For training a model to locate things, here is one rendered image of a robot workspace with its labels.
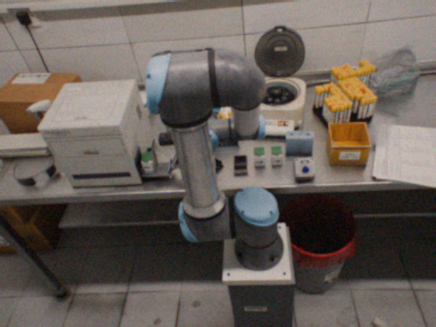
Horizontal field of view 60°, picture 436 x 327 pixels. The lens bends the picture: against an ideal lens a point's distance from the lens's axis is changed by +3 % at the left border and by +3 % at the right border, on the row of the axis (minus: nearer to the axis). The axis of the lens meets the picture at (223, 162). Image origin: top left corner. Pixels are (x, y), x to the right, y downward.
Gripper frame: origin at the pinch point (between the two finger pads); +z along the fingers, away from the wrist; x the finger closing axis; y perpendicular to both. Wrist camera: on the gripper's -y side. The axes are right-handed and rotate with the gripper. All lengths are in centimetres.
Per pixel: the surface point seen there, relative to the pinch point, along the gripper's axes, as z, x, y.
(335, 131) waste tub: -33, 13, 54
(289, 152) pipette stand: -21.0, 6.8, 40.1
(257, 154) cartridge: -18.1, 2.3, 27.4
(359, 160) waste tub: -33, 0, 61
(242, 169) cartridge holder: -10.6, 0.2, 24.7
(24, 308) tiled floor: 129, -11, -39
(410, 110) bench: -44, 31, 86
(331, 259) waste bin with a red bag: 14, -10, 80
